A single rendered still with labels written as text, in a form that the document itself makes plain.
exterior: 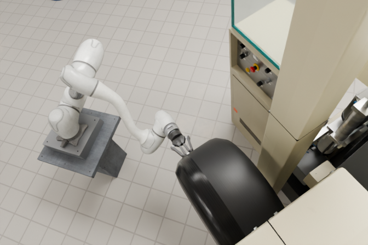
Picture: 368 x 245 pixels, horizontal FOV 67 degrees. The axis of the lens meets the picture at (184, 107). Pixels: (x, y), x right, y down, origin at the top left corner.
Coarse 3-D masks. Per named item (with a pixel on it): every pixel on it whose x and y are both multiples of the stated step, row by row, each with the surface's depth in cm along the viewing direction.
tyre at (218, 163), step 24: (216, 144) 117; (192, 168) 111; (216, 168) 107; (240, 168) 104; (192, 192) 106; (216, 192) 101; (240, 192) 100; (264, 192) 101; (216, 216) 99; (240, 216) 98; (264, 216) 99; (216, 240) 100; (240, 240) 97
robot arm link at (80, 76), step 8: (72, 64) 144; (80, 64) 143; (88, 64) 145; (64, 72) 139; (72, 72) 140; (80, 72) 142; (88, 72) 144; (64, 80) 140; (72, 80) 140; (80, 80) 141; (88, 80) 143; (96, 80) 147; (72, 88) 143; (80, 88) 142; (88, 88) 143
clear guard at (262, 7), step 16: (240, 0) 138; (256, 0) 127; (272, 0) 117; (288, 0) 108; (240, 16) 148; (256, 16) 134; (272, 16) 123; (288, 16) 114; (240, 32) 157; (256, 32) 142; (272, 32) 130; (288, 32) 119; (256, 48) 150; (272, 48) 138
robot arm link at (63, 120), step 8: (56, 112) 185; (64, 112) 186; (72, 112) 192; (48, 120) 184; (56, 120) 182; (64, 120) 184; (72, 120) 191; (56, 128) 185; (64, 128) 187; (72, 128) 192; (64, 136) 194; (72, 136) 198
